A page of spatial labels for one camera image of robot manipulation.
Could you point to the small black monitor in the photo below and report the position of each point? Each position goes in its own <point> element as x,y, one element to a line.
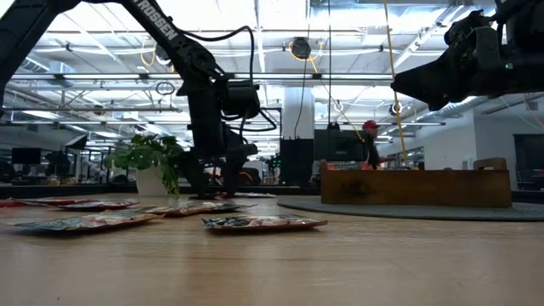
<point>26,156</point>

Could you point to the long ceiling light bar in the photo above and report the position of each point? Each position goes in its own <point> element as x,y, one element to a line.
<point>127,123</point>
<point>127,76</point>

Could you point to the large black monitor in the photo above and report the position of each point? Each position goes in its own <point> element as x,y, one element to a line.
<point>340,146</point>

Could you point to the wooden compartment tray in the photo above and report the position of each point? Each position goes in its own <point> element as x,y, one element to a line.
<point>416,189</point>

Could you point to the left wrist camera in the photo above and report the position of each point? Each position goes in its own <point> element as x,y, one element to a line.
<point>240,100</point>

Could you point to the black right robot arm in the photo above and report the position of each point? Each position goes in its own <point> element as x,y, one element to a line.
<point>525,21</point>

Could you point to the black cabinet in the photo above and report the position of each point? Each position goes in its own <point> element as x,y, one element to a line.
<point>293,163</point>

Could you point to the black gantry frame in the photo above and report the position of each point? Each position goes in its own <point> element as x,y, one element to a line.
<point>280,136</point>

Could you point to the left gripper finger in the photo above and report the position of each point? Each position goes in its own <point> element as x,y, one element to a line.
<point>229,180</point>
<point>197,183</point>

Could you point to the person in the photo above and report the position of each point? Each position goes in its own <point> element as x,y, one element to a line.
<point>372,144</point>

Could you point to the round grey woven mat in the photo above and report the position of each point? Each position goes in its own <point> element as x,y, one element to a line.
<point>404,212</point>

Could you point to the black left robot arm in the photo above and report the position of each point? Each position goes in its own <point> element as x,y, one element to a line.
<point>157,25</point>

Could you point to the green potted plant white pot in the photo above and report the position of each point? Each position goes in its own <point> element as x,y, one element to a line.
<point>149,178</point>

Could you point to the dark wall screen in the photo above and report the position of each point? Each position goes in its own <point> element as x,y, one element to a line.
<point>529,153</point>

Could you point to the black office chair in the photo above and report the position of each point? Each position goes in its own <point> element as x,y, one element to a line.
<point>251,178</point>

